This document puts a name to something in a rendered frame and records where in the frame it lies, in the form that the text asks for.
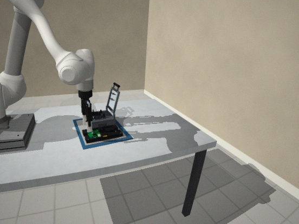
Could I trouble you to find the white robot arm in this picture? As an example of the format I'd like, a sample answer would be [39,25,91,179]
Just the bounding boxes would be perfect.
[0,0,95,130]

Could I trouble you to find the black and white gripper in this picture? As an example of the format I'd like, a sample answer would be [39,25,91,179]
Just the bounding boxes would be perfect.
[78,90,93,132]

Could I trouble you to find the green circuit board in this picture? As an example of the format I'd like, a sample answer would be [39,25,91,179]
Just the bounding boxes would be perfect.
[88,129,101,139]

